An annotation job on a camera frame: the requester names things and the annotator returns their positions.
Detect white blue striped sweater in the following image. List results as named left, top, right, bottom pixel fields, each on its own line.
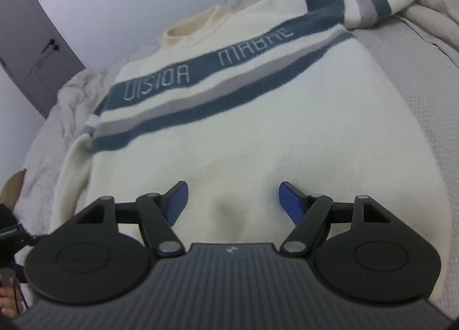
left=50, top=0, right=450, bottom=264

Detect grey door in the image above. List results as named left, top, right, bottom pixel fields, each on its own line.
left=1, top=0, right=84, bottom=117

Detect black door handle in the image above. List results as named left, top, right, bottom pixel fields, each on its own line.
left=41, top=38, right=60, bottom=54

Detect brown object at bedside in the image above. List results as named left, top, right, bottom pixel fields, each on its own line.
left=0, top=169, right=26, bottom=210

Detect person's hand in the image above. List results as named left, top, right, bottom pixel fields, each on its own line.
left=0, top=268, right=29, bottom=319

